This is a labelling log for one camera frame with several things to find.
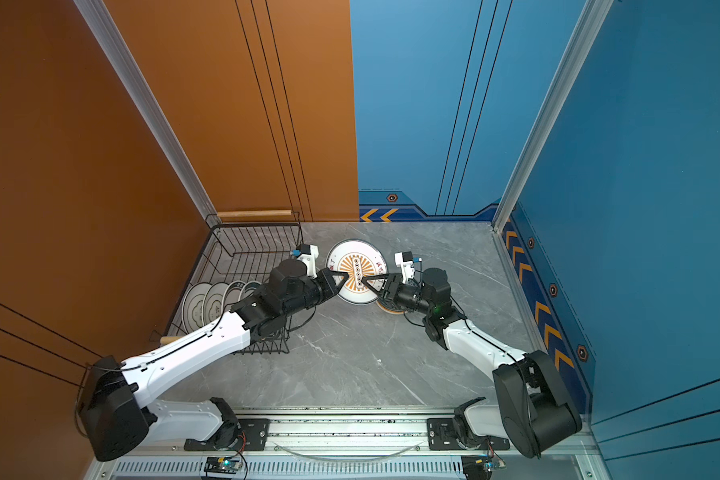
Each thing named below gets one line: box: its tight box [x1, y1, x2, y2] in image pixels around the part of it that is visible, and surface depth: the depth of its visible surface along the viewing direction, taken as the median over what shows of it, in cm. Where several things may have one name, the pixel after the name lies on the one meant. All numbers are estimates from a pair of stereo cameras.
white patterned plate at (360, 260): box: [326, 239, 389, 305], surface depth 78 cm
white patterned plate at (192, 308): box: [182, 282, 211, 335], surface depth 86 cm
